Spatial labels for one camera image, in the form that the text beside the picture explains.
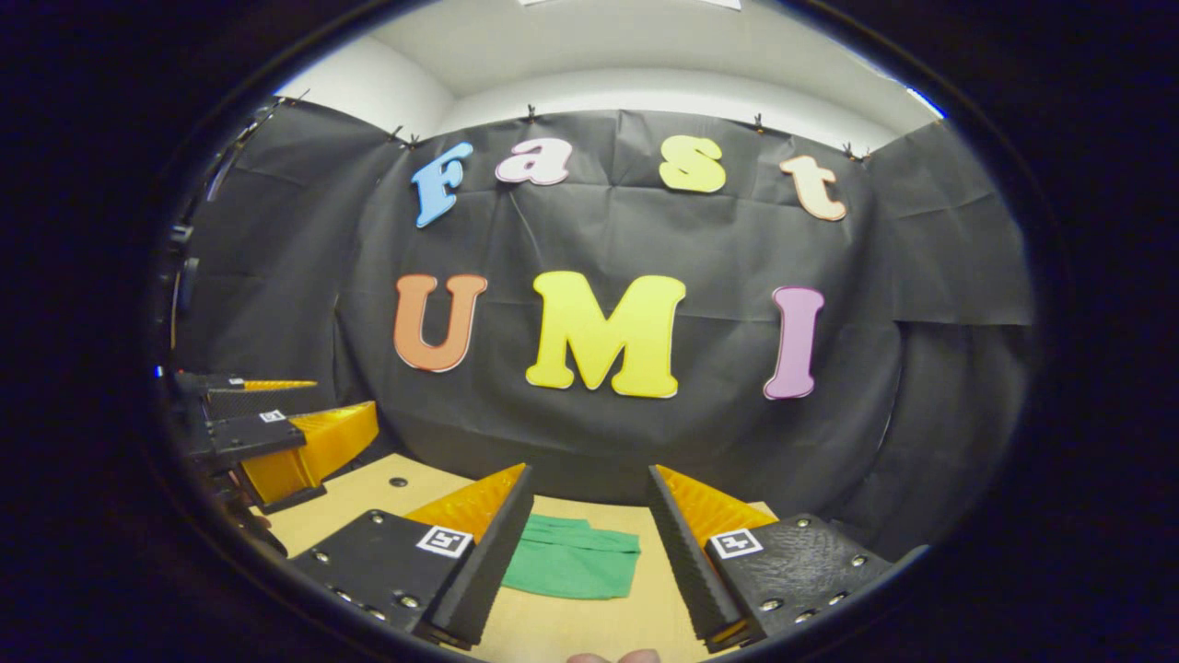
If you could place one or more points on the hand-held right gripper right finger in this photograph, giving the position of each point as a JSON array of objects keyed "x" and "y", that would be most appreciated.
[{"x": 691, "y": 562}]

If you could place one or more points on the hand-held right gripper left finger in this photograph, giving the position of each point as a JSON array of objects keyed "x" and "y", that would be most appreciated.
[{"x": 488, "y": 562}]

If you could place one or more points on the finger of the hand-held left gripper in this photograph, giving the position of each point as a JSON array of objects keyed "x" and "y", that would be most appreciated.
[
  {"x": 249, "y": 435},
  {"x": 207, "y": 381}
]

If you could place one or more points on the green T-shirt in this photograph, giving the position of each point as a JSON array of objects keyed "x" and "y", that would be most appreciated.
[{"x": 571, "y": 562}]

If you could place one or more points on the black backdrop cloth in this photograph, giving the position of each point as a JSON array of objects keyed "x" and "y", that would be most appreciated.
[{"x": 645, "y": 442}]

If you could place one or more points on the row of small cloth clips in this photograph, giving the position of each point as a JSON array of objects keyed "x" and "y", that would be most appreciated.
[{"x": 531, "y": 113}]

